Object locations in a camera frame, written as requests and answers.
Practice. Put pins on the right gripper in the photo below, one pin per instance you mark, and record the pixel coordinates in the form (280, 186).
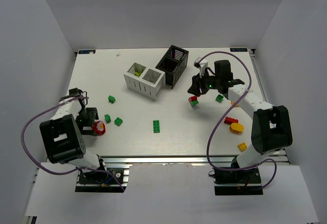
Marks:
(198, 85)

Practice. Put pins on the green printed lego brick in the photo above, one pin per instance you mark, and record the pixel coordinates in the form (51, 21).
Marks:
(219, 98)

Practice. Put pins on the green sloped lego brick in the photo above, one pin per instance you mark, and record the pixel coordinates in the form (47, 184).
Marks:
(111, 99)

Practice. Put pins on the green 2x4 lego plate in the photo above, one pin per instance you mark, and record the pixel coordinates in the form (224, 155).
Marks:
(156, 126)

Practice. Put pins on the red flower lego piece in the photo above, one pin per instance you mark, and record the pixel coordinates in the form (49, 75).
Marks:
(99, 128)

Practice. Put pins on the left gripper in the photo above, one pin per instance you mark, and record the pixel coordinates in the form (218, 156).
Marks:
(90, 123)

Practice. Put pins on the yellow oval lego piece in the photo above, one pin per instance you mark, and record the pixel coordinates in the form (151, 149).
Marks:
(236, 128)

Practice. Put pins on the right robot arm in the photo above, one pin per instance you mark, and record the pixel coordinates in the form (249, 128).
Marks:
(271, 129)

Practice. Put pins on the blue corner label left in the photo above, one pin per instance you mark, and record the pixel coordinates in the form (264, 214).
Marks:
(86, 51)

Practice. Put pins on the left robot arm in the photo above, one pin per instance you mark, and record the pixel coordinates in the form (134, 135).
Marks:
(63, 134)

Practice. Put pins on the lime curved lego brick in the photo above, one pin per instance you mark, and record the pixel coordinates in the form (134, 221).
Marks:
(138, 74)

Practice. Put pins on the green 2x2 lego brick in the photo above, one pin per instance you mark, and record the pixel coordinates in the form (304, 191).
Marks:
(118, 121)

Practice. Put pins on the small green lego brick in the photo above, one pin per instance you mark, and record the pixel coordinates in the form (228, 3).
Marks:
(107, 118)

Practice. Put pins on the blue corner label right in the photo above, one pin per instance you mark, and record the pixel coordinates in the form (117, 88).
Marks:
(238, 49)

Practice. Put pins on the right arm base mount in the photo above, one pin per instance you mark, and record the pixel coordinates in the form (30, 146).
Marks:
(236, 183)

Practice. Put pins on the red 2x4 lego brick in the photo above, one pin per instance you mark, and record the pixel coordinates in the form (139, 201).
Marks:
(229, 120)

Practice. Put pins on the blue corner label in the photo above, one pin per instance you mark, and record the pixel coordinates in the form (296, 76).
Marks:
(238, 49)
(86, 51)

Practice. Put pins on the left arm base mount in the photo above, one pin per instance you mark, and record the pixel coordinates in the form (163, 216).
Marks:
(99, 182)

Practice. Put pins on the yellow 2x2 lego brick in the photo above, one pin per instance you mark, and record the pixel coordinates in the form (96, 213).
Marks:
(242, 146)

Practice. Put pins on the white two-compartment container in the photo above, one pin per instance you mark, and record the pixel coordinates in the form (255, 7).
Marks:
(148, 84)

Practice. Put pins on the red and green lego stack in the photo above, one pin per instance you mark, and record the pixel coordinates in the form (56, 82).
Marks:
(193, 100)

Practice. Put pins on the black two-compartment container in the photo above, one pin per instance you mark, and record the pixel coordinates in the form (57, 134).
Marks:
(173, 63)

